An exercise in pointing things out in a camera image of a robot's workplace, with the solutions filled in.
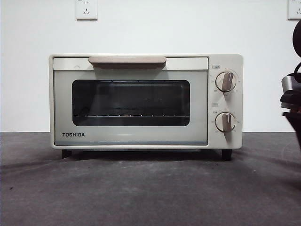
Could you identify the pale grey right camera box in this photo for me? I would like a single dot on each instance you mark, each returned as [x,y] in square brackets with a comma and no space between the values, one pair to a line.
[287,83]

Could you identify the cream white toaster oven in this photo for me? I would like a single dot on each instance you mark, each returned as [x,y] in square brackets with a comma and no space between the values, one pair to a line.
[237,141]

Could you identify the white wall socket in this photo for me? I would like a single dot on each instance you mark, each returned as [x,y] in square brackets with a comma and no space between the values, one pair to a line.
[86,9]
[295,9]

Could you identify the temperature knob cream and taupe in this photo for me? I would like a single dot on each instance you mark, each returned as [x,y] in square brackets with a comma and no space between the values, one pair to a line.
[225,81]

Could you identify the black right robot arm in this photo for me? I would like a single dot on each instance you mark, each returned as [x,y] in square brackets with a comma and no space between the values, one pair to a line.
[297,42]

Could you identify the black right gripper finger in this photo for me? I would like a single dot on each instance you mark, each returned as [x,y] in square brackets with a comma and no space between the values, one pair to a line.
[295,128]

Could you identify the timer knob cream and taupe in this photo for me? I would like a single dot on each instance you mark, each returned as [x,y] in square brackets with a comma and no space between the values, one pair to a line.
[225,122]

